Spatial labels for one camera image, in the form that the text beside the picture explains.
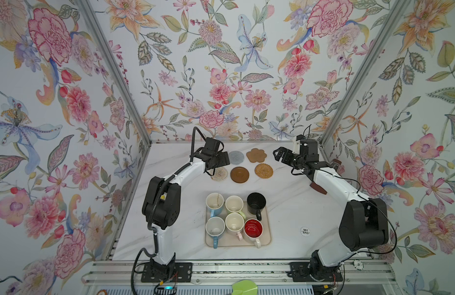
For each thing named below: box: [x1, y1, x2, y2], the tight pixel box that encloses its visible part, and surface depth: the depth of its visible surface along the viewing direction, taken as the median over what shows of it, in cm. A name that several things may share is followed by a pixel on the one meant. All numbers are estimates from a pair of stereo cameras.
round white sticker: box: [300, 226, 311, 237], surface depth 86 cm
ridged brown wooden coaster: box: [229, 166, 250, 184], surface depth 108 cm
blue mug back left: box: [205, 192, 225, 218], surface depth 87 cm
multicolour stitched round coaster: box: [210, 167, 229, 182], surface depth 106 cm
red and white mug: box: [243, 218, 264, 249], surface depth 82 cm
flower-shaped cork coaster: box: [245, 148, 267, 163], surface depth 116 cm
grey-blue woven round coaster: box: [228, 150, 245, 165], surface depth 116 cm
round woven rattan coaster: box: [254, 162, 274, 179], surface depth 109 cm
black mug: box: [246, 191, 267, 222], surface depth 88 cm
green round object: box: [231, 279, 258, 295], surface depth 72 cm
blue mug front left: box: [205, 216, 226, 249], surface depth 81 cm
